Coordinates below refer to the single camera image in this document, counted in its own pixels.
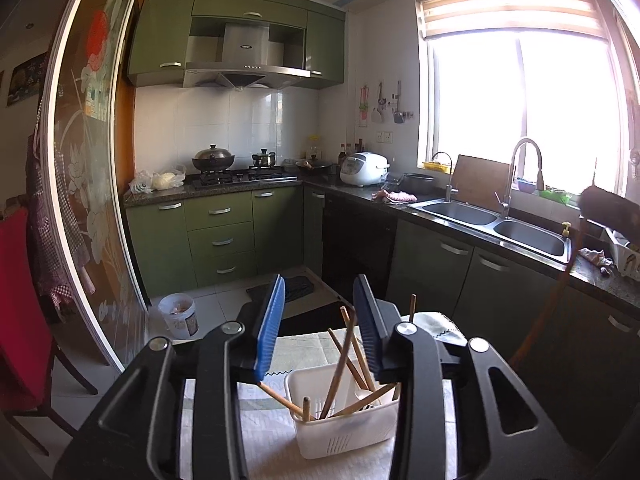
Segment red wooden chair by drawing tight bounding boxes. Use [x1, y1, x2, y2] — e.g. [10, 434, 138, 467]
[0, 208, 98, 455]

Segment chrome kitchen faucet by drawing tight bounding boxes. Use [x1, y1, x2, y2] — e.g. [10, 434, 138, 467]
[493, 138, 547, 219]

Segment green kitchen cabinets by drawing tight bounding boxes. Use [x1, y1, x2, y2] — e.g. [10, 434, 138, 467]
[124, 0, 640, 321]

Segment white rice cooker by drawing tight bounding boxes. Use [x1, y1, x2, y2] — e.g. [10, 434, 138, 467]
[340, 152, 390, 188]

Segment black wok with lid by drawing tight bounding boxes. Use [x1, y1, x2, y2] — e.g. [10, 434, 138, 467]
[192, 144, 235, 172]

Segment dark floor mat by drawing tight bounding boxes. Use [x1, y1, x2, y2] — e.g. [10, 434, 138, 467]
[246, 275, 314, 304]

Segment black gas stove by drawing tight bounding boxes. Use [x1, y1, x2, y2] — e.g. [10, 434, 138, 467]
[188, 166, 297, 188]

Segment wooden cutting board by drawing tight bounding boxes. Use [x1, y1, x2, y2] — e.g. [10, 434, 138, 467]
[452, 155, 510, 212]

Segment glass sliding door floral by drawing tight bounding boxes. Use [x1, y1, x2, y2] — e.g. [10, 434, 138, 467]
[38, 0, 146, 370]

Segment white plastic bucket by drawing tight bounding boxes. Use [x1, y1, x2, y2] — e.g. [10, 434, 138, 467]
[157, 292, 198, 339]

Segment steel range hood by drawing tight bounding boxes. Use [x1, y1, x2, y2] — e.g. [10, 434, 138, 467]
[183, 18, 311, 90]

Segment small chrome faucet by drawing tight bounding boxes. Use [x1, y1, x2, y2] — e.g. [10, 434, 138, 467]
[430, 150, 459, 202]

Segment white plastic utensil holder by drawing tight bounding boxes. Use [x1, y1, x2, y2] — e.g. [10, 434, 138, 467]
[283, 365, 402, 461]

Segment white plastic bag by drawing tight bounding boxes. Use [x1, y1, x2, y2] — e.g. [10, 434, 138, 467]
[129, 165, 186, 194]

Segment pink dish cloth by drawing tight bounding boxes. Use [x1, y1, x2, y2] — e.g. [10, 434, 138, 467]
[372, 190, 418, 205]

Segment steel double sink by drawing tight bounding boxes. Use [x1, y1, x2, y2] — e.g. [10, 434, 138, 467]
[409, 198, 572, 264]

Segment window roller blind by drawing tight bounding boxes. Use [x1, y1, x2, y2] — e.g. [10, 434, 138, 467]
[416, 0, 608, 39]

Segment checkered hanging cloth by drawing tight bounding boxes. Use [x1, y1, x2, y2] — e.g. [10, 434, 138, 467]
[26, 128, 96, 309]

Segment white patterned tablecloth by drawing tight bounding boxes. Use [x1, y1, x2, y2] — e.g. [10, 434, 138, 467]
[177, 326, 459, 480]

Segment small steel pot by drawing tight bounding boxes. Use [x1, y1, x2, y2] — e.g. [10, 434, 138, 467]
[252, 148, 277, 168]

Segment wooden chopstick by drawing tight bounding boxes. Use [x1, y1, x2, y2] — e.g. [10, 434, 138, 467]
[333, 384, 396, 417]
[320, 321, 356, 419]
[328, 328, 369, 390]
[341, 306, 375, 391]
[257, 382, 304, 417]

